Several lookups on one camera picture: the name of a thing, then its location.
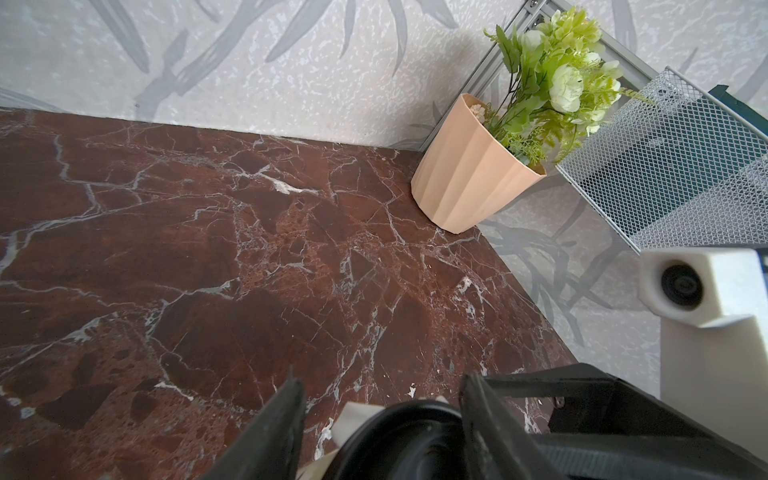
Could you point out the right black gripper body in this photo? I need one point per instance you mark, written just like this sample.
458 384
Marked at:
604 427

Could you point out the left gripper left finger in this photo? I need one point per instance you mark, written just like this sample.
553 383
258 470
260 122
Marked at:
270 447

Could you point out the white wire mesh basket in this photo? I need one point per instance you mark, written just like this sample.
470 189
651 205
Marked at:
686 171

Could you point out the pink flower pot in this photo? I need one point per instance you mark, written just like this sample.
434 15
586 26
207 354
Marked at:
466 175

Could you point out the dark green card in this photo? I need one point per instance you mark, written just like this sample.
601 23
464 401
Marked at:
721 93

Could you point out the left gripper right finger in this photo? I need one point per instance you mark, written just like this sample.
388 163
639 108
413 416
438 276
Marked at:
496 445

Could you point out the printed paper cup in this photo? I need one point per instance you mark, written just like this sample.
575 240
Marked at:
327 456

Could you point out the green white artificial flowers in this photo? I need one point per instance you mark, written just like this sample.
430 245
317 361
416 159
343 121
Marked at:
560 88

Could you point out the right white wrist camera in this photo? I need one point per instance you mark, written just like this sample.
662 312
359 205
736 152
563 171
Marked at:
712 303

